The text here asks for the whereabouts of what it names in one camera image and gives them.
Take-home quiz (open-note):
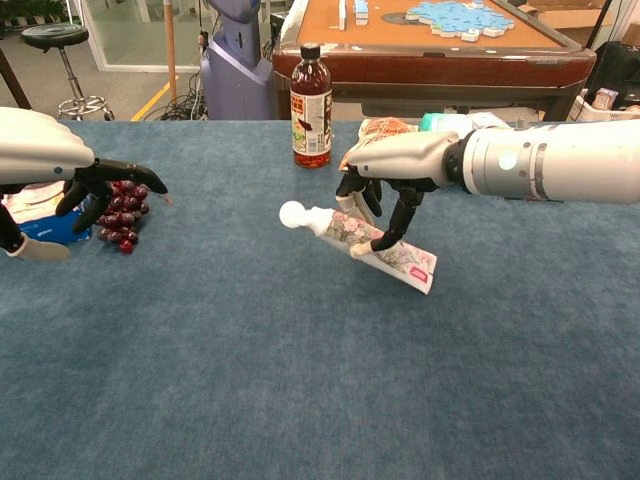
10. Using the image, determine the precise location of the black cable bundle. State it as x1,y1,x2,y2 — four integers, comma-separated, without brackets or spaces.
158,74,209,122

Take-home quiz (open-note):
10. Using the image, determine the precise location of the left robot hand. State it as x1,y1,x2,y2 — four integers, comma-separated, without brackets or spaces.
0,107,169,262

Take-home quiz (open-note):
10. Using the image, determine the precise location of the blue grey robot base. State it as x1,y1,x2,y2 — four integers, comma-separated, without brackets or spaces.
200,0,275,121

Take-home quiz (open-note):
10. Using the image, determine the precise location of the wooden pole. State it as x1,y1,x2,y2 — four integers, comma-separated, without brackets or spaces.
163,0,178,104

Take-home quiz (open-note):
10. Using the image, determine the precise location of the white floral print tube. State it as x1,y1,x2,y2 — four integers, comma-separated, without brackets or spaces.
278,199,438,296

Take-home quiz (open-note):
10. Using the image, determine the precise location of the green wet wipes pack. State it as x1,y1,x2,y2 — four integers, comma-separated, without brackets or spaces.
418,112,476,134

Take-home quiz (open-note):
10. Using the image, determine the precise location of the small clear purple pack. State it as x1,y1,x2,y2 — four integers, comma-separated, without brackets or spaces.
469,111,516,130

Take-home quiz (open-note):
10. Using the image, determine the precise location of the blue cookie box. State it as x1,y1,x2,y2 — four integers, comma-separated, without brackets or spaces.
0,180,96,245

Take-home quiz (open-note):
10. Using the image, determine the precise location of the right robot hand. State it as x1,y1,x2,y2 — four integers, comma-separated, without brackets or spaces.
335,130,461,260

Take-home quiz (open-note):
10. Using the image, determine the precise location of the orange spout pouch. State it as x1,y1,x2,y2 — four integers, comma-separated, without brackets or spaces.
338,117,420,172

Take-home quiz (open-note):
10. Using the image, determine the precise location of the brown mahjong table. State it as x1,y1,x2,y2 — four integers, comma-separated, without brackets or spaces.
272,0,599,122

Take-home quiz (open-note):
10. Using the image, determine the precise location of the brown tea bottle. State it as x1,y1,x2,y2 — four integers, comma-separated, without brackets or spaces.
290,43,334,170

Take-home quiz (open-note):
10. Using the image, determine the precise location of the dark red grape bunch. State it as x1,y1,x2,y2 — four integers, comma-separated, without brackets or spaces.
94,179,174,255

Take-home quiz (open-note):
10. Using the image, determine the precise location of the black round stool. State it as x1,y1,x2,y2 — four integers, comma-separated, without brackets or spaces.
19,23,116,122

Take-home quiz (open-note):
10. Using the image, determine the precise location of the blue mahjong tile cluster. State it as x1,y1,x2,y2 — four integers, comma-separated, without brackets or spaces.
404,0,516,43

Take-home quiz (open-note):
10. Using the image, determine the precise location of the blue table cloth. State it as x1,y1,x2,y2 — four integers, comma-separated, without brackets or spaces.
0,118,640,480

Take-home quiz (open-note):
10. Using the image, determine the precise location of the white plastic basket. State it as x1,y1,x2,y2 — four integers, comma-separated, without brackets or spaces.
569,88,640,123

